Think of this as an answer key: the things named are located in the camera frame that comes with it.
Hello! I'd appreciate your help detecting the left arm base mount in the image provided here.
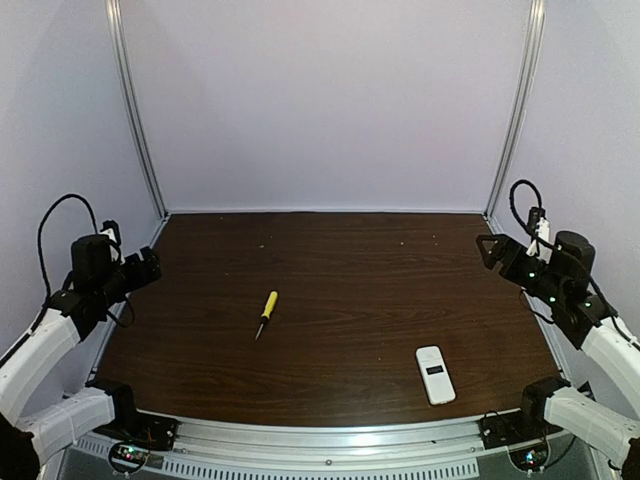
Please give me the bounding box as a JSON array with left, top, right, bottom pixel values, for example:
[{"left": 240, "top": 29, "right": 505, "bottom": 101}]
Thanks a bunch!
[{"left": 93, "top": 413, "right": 179, "bottom": 478}]

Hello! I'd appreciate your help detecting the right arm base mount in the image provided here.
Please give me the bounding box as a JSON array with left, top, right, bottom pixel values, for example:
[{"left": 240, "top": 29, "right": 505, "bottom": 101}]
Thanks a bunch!
[{"left": 478, "top": 410, "right": 550, "bottom": 475}]

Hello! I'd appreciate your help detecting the right black camera cable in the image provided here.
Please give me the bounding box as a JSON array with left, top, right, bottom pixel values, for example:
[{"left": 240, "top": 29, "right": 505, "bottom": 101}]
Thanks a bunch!
[{"left": 508, "top": 179, "right": 544, "bottom": 226}]

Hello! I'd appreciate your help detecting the left black camera cable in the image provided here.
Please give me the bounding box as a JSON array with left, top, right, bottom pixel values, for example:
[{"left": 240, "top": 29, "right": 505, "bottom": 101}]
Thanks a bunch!
[{"left": 37, "top": 193, "right": 99, "bottom": 301}]

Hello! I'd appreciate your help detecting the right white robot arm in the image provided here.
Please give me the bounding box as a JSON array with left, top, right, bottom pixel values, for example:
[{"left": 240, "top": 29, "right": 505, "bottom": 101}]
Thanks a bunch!
[{"left": 476, "top": 231, "right": 639, "bottom": 479}]

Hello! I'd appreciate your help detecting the aluminium frame post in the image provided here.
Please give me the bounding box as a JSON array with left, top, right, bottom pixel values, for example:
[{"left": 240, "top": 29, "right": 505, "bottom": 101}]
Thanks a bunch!
[
  {"left": 105, "top": 0, "right": 169, "bottom": 220},
  {"left": 484, "top": 0, "right": 546, "bottom": 223}
]

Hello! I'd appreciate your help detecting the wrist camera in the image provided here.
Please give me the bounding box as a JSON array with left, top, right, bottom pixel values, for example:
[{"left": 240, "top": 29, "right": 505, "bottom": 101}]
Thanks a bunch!
[
  {"left": 526, "top": 207, "right": 552, "bottom": 263},
  {"left": 100, "top": 220, "right": 123, "bottom": 265}
]

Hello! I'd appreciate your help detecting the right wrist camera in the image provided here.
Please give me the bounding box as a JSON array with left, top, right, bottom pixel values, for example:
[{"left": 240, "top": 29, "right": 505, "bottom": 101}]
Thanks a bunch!
[{"left": 526, "top": 207, "right": 552, "bottom": 263}]

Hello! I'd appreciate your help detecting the left aluminium frame post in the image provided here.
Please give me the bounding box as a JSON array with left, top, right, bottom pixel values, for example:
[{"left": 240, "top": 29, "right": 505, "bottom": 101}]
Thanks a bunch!
[{"left": 105, "top": 0, "right": 169, "bottom": 220}]

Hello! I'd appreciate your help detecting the black camera cable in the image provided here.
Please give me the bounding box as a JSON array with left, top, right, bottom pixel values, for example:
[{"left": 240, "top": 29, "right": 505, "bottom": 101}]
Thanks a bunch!
[
  {"left": 37, "top": 193, "right": 99, "bottom": 301},
  {"left": 508, "top": 179, "right": 544, "bottom": 226}
]

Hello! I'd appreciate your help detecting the right aluminium frame post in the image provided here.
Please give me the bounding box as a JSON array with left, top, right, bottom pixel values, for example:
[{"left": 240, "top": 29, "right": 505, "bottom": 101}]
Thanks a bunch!
[{"left": 484, "top": 0, "right": 546, "bottom": 223}]

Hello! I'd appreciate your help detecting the yellow handled screwdriver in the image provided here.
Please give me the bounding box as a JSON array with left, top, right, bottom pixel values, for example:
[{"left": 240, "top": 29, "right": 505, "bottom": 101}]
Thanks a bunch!
[{"left": 254, "top": 291, "right": 279, "bottom": 341}]

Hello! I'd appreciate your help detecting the front aluminium rail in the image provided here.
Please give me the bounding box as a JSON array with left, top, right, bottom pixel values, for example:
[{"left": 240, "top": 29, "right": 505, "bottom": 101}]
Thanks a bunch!
[{"left": 59, "top": 417, "right": 601, "bottom": 479}]

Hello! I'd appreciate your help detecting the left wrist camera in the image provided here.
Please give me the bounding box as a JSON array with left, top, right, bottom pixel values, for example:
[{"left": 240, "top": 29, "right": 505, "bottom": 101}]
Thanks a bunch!
[{"left": 100, "top": 220, "right": 123, "bottom": 265}]

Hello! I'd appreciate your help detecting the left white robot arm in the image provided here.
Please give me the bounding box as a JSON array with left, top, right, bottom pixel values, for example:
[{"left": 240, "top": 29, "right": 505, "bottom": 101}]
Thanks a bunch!
[{"left": 1, "top": 232, "right": 161, "bottom": 479}]

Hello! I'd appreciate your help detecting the white remote control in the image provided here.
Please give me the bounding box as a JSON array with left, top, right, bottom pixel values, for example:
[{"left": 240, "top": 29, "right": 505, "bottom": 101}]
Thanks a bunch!
[{"left": 415, "top": 346, "right": 456, "bottom": 405}]

